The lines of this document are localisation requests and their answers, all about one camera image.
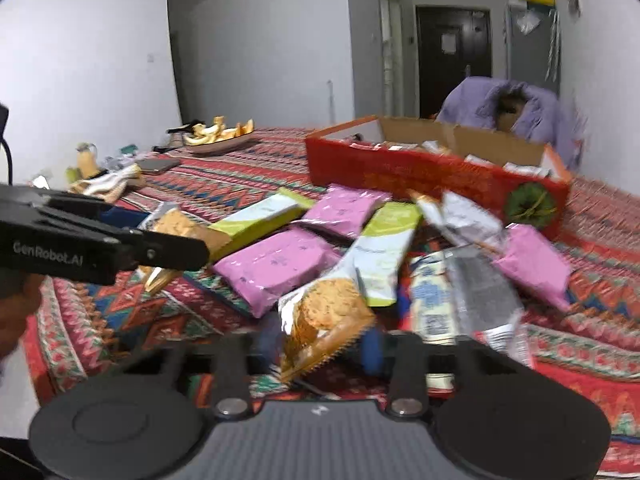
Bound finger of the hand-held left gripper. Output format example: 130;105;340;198
49;190;152;231
119;229;211;273

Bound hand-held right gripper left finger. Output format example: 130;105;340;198
117;332;283;418

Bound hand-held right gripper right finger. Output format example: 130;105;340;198
361;331;523;418

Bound orange crisp snack packet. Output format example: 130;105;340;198
140;207;233;293
277;265;376;383

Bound pile of snack packets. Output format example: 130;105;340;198
140;185;576;361

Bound red cardboard box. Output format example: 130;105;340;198
305;115;573;241

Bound row of sorted snack packets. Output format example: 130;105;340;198
345;137;553;178

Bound person's left hand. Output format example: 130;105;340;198
0;274;46;361

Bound beige cloth gloves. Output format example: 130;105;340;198
67;162;146;198

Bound yellow bottle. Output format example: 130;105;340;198
75;142;98;178

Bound dark notebook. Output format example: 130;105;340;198
135;157;182;176

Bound patterned red tablecloth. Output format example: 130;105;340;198
22;125;640;478

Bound plate of fruit peels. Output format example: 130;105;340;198
182;116;258;155

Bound purple puffer jacket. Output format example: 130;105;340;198
437;76;583;171

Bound wooden chair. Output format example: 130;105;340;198
497;95;526;133

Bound dark entrance door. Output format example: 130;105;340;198
415;6;493;120

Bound glass interior door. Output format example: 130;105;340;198
377;0;406;118

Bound grey refrigerator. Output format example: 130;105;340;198
505;2;561;96

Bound clear plastic bag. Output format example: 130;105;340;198
515;10;541;35

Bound black cable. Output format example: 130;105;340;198
0;105;13;186

